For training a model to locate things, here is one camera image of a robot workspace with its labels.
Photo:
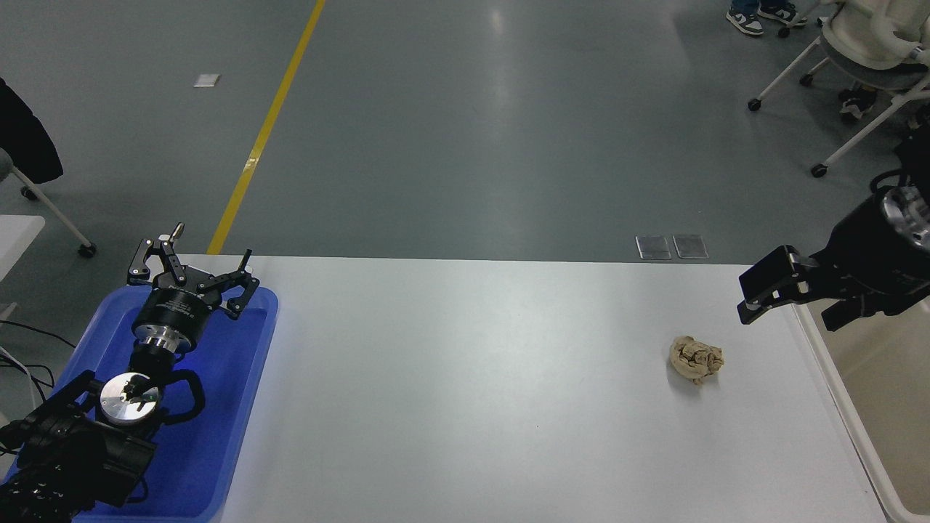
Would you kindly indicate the blue plastic tray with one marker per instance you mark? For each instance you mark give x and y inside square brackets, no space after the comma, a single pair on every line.
[218,407]

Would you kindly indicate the metal floor plate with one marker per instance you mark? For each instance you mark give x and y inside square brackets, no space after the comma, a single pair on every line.
[653,247]
[690,246]

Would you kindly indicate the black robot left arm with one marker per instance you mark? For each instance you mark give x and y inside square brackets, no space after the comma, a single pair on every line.
[73,450]

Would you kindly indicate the white wheeled office chair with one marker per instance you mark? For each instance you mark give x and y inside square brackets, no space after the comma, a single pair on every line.
[868,40]

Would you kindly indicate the grey wheeled chair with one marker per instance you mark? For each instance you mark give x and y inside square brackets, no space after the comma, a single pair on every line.
[54,214]

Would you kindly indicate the tan paper ball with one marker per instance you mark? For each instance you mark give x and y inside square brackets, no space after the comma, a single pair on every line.
[696,359]

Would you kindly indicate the small white table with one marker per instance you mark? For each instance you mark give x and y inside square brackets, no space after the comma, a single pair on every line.
[16,236]

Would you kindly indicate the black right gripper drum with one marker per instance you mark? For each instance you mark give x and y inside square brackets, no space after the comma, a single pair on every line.
[864,254]

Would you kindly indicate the large pale bin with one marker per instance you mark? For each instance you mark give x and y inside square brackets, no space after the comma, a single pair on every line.
[886,407]

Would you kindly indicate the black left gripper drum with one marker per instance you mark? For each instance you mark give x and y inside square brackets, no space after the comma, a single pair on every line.
[174,311]

